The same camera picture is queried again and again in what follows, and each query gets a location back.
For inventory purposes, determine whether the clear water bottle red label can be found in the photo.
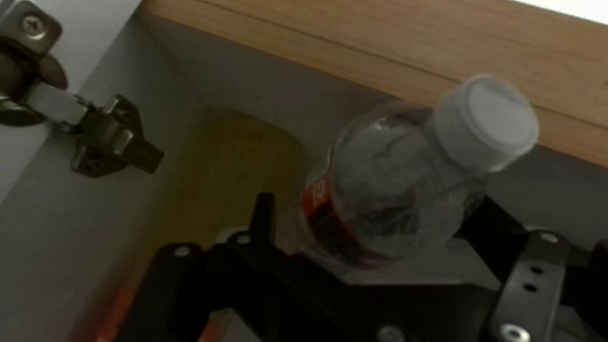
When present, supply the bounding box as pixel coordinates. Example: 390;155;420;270
295;75;540;269

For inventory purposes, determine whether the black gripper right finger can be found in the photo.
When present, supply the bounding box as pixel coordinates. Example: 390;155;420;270
455;198;527;297

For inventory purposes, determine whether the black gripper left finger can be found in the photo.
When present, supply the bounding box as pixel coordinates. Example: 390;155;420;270
249;193;276;246

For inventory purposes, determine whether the wooden top cabinet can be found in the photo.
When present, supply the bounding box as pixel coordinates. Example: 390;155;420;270
0;0;608;342

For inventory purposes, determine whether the metal cabinet door hinge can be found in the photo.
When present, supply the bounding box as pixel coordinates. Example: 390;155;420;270
0;0;164;179

